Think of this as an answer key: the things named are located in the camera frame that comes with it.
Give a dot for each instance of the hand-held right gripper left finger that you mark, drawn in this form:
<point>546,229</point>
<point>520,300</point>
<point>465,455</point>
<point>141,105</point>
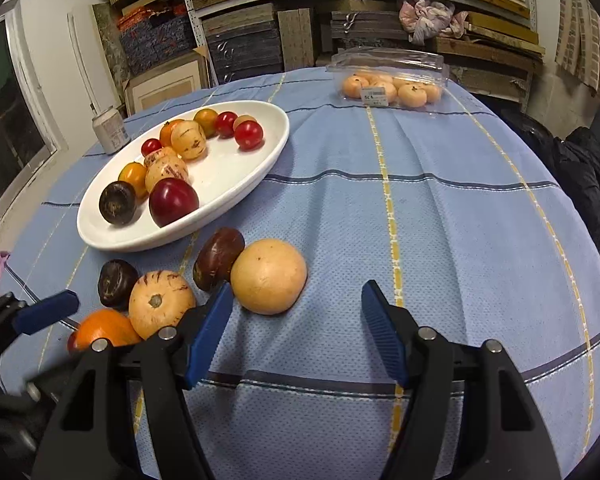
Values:
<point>207,335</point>

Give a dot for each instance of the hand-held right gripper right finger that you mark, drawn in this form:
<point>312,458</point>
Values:
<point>385,335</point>

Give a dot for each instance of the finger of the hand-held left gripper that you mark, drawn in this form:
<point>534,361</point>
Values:
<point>10,405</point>
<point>47,312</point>

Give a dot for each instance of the red cherry tomato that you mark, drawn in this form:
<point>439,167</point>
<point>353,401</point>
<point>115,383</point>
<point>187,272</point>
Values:
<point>248,135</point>
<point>72,342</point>
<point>151,146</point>
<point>226,123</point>

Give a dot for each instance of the dimpled orange mandarin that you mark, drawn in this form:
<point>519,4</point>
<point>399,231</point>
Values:
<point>105,330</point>

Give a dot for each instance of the dark brown water chestnut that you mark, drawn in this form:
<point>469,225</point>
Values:
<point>217,257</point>
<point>117,202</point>
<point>116,282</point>

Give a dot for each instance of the pale yellow round fruit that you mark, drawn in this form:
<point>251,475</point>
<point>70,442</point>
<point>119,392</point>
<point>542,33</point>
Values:
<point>268,276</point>

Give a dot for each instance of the large dark red plum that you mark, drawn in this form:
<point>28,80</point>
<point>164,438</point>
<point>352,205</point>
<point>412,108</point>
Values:
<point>173,201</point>

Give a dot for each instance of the white oval plate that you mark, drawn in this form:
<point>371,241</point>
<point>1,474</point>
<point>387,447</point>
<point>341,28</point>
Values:
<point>230,180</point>

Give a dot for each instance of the small yellow tomato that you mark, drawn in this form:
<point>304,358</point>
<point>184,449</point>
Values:
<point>206,119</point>
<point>133,175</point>

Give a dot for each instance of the yellow striped pepino melon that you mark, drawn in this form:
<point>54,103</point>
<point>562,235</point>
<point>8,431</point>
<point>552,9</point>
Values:
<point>166,174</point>
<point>156,156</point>
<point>161,304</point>
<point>190,141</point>

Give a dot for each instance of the orange mandarin with green stem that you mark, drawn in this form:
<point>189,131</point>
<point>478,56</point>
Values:
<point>167,130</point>

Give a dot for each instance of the blue checked tablecloth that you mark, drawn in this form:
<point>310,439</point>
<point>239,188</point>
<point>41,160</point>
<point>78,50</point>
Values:
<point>430,240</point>

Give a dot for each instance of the white framed dark window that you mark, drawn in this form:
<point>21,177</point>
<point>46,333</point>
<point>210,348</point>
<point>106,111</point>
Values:
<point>5,125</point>

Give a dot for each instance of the white drink can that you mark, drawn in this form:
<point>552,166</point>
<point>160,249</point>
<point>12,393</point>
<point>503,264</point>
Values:
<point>111,130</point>

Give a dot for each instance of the small tan longan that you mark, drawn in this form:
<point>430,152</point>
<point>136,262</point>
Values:
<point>244,120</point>

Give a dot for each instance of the cluster of small peach mandarins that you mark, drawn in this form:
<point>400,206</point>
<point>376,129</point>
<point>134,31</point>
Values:
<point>412,95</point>

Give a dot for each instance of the white leaning board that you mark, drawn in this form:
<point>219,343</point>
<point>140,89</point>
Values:
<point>87,65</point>

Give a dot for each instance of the dark jacket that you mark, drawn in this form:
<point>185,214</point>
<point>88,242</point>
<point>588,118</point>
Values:
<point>575,170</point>

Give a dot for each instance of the framed picture in cardboard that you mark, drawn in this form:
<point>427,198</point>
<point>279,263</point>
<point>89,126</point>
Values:
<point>167,82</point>

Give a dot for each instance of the clear plastic clamshell box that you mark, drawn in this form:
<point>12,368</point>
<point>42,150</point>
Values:
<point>387,67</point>

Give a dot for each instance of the green marble slab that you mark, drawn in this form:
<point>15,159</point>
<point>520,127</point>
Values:
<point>111,40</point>

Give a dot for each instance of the stack of grey flat boxes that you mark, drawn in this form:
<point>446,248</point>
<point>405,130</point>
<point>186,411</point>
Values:
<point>242,45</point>

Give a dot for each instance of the stack of patterned fabric boxes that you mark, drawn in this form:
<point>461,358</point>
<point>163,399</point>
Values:
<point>160,42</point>

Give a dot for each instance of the stack of dark clasp boxes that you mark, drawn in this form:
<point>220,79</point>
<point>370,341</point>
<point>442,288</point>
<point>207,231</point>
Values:
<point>367,30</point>

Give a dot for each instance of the upright woven wooden box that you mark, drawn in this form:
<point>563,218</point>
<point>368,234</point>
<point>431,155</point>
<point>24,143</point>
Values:
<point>296,40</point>

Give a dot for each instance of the white metal shelving rack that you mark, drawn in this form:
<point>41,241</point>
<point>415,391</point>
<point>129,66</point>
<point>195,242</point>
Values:
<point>192,25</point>

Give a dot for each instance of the pink crumpled plastic bag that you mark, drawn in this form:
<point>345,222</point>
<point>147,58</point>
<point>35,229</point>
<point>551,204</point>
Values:
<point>430,17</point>

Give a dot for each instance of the stack of yellow wooden boxes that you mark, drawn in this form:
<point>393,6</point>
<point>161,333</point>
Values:
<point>490,25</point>

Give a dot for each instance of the beige patterned curtain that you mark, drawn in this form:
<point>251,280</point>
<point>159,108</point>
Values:
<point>580,35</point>

